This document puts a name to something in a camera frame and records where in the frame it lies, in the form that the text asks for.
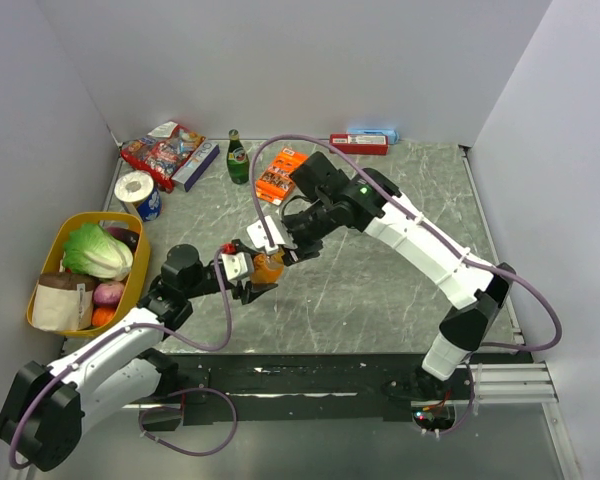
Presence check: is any orange juice bottle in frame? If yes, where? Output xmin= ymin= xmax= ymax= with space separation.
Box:
xmin=250 ymin=253 xmax=284 ymax=284

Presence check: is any orange bottle cap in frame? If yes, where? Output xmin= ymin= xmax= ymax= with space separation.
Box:
xmin=266 ymin=251 xmax=284 ymax=268

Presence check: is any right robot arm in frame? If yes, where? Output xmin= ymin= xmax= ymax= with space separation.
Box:
xmin=282 ymin=153 xmax=511 ymax=399

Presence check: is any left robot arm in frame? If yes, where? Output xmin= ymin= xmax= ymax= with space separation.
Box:
xmin=0 ymin=240 xmax=284 ymax=471

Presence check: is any green glass bottle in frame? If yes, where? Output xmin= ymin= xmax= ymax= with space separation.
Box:
xmin=226 ymin=129 xmax=250 ymax=185

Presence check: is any orange snack box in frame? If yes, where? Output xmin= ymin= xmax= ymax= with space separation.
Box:
xmin=256 ymin=147 xmax=308 ymax=206

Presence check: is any dark purple eggplant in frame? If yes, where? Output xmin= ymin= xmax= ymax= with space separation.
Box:
xmin=105 ymin=226 xmax=139 ymax=255

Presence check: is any red flat box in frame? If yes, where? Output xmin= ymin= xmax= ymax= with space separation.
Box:
xmin=329 ymin=133 xmax=389 ymax=156

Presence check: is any red onion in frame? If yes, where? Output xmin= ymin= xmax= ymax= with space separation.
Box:
xmin=93 ymin=281 xmax=125 ymax=307

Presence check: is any orange fruit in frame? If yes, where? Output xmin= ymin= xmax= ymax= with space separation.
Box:
xmin=91 ymin=306 xmax=116 ymax=328

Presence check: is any toilet paper roll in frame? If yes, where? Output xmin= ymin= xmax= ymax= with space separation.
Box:
xmin=114 ymin=171 xmax=162 ymax=222

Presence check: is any white purple box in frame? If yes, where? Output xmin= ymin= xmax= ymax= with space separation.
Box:
xmin=172 ymin=141 xmax=220 ymax=192

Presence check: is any blue flat box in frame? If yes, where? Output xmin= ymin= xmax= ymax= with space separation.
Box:
xmin=347 ymin=128 xmax=400 ymax=145

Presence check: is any plastic cabbage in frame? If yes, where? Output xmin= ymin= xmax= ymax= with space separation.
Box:
xmin=62 ymin=223 xmax=133 ymax=281

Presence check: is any red snack bag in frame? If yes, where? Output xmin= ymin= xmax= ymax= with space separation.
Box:
xmin=121 ymin=121 xmax=206 ymax=193

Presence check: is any brown paper bag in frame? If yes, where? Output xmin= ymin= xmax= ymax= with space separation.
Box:
xmin=31 ymin=272 xmax=98 ymax=331

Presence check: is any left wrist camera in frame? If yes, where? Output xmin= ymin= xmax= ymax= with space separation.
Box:
xmin=220 ymin=242 xmax=255 ymax=282

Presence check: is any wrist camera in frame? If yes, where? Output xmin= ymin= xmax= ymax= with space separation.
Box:
xmin=246 ymin=215 xmax=297 ymax=255
xmin=220 ymin=242 xmax=255 ymax=282

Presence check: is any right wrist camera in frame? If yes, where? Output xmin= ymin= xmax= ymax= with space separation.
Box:
xmin=246 ymin=215 xmax=297 ymax=255

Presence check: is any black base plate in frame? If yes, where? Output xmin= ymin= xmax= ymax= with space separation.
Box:
xmin=117 ymin=352 xmax=476 ymax=427

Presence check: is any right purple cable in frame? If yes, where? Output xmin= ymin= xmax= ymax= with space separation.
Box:
xmin=249 ymin=133 xmax=564 ymax=434

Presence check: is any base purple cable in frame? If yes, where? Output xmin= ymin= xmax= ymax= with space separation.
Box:
xmin=138 ymin=384 xmax=239 ymax=456

